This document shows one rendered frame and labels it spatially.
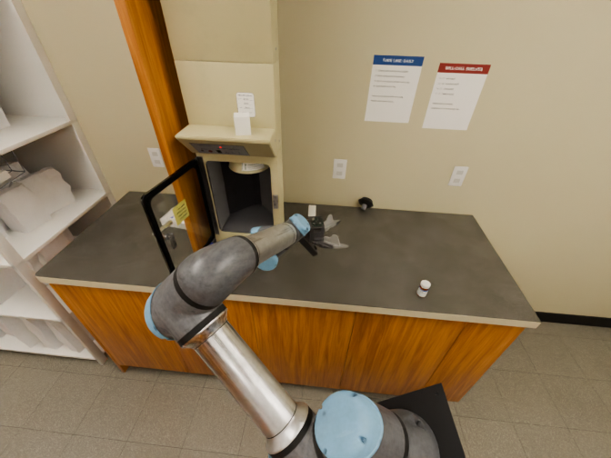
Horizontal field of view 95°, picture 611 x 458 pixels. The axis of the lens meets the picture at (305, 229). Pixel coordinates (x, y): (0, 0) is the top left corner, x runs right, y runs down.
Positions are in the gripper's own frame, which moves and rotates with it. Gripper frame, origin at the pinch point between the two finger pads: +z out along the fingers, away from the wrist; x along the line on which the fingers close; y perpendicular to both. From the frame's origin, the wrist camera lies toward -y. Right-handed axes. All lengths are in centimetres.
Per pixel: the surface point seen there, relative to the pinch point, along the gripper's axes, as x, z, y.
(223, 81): 24, -39, 50
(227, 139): 12, -39, 35
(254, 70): 22, -29, 53
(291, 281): -2.9, -21.8, -21.8
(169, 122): 24, -60, 38
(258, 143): 9.8, -29.2, 34.1
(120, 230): 38, -106, -20
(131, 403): -9, -121, -112
